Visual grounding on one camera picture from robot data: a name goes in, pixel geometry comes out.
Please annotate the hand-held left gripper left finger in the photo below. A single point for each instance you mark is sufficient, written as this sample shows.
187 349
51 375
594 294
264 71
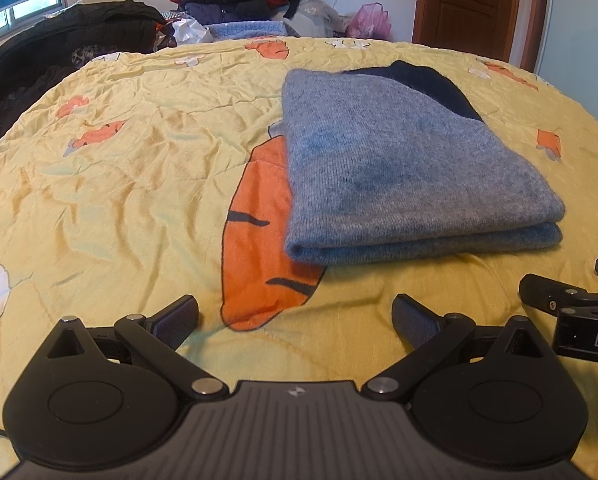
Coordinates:
179 312

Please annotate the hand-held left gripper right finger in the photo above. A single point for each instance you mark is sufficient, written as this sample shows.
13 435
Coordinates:
414 321

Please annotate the grey sweater with navy sleeves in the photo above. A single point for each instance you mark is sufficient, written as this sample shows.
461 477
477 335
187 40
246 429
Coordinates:
404 170

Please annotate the yellow carrot print bedsheet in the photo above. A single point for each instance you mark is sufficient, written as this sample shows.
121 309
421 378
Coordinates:
129 195

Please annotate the wardrobe with flowered glass doors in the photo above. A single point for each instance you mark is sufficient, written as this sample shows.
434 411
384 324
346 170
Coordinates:
584 15

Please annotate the white crumpled plastic bag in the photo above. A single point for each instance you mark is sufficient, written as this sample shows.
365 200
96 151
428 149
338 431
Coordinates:
191 32

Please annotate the light blue knit garment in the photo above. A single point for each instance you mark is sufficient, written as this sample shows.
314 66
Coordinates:
249 30

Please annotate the brown wooden door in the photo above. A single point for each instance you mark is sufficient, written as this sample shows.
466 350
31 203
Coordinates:
469 5

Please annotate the black jacket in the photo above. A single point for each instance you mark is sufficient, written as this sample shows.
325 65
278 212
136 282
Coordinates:
69 35

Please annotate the pink plastic bag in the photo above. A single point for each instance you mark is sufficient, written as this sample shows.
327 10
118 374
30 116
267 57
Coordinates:
371 22

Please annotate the translucent plastic bag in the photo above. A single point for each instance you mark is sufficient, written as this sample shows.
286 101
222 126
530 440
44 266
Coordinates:
324 17

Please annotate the window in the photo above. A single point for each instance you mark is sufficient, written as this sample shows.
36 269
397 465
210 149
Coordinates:
24 15

